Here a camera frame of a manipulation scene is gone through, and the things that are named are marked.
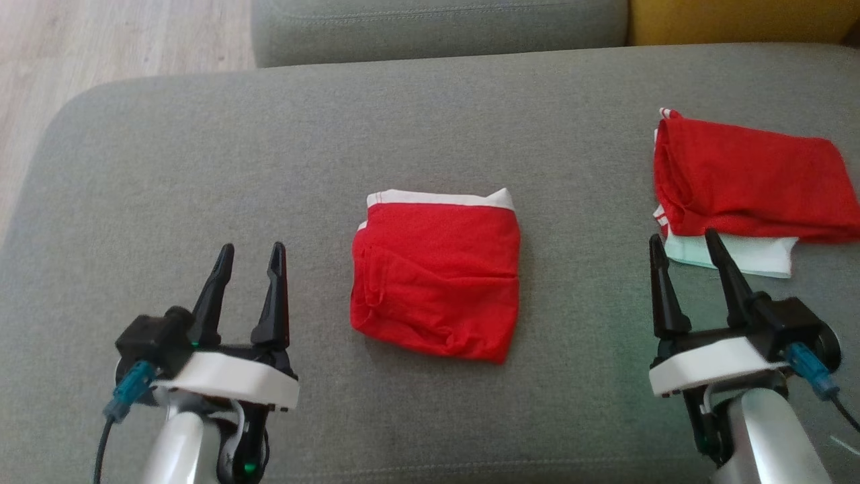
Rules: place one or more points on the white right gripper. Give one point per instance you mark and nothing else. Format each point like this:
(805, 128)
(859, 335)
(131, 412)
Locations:
(712, 363)

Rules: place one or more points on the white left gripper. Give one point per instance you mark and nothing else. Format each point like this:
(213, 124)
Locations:
(232, 380)

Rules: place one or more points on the red and white shirt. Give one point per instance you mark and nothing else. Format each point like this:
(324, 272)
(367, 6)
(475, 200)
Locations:
(752, 175)

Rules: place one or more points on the red shorts with white stripe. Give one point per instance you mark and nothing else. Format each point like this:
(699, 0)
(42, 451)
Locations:
(437, 282)

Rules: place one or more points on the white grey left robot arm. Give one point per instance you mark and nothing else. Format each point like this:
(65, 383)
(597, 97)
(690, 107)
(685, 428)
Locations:
(188, 444)

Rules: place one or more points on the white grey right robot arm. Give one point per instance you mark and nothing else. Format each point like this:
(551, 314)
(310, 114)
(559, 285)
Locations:
(766, 444)

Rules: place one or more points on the grey fabric sofa seat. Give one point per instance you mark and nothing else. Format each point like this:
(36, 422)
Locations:
(336, 202)

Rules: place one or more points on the yellow sofa section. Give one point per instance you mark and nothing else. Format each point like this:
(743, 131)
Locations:
(739, 20)

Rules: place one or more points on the grey sofa back cushion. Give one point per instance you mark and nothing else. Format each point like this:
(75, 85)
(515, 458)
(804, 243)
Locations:
(437, 30)

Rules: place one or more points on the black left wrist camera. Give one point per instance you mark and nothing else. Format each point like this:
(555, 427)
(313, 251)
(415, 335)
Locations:
(151, 339)

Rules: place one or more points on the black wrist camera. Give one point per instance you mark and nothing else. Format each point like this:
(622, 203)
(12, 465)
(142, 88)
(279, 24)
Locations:
(151, 339)
(793, 326)

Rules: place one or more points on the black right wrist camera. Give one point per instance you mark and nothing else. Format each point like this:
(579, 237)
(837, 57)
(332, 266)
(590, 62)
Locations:
(793, 326)

